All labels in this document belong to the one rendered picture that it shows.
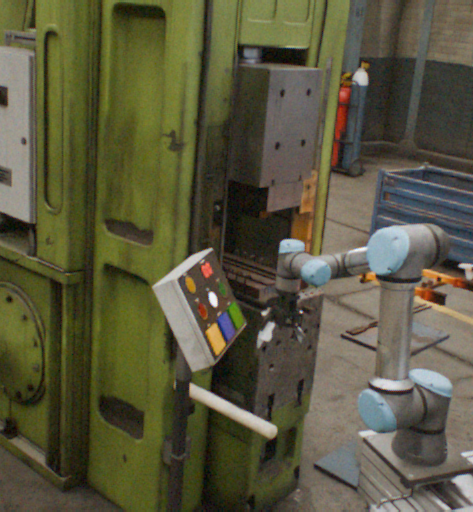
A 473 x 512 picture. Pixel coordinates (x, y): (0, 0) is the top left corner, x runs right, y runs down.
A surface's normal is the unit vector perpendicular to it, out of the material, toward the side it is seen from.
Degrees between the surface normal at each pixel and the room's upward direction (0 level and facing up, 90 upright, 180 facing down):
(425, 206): 89
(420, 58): 90
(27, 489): 0
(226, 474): 89
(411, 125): 90
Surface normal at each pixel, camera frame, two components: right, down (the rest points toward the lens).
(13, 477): 0.08, -0.95
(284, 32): 0.75, 0.26
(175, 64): -0.66, 0.16
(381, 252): -0.84, -0.04
